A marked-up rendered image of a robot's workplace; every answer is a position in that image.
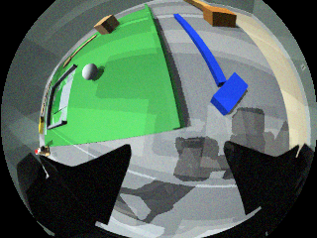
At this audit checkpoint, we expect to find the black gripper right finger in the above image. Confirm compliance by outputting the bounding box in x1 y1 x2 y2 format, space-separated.
223 142 300 215

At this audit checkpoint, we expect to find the white golf ball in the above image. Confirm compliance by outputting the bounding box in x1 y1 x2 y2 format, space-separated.
82 63 98 80

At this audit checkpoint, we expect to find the blue golf putter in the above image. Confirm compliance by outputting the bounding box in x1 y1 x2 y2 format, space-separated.
174 13 249 116

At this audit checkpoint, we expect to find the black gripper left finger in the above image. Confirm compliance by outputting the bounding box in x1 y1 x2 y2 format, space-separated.
39 144 132 225

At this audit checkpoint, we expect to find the brown wooden mallet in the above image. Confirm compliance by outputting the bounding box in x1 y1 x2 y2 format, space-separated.
185 0 237 28

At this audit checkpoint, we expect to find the green putting mat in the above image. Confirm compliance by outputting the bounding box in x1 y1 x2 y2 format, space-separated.
45 8 173 147

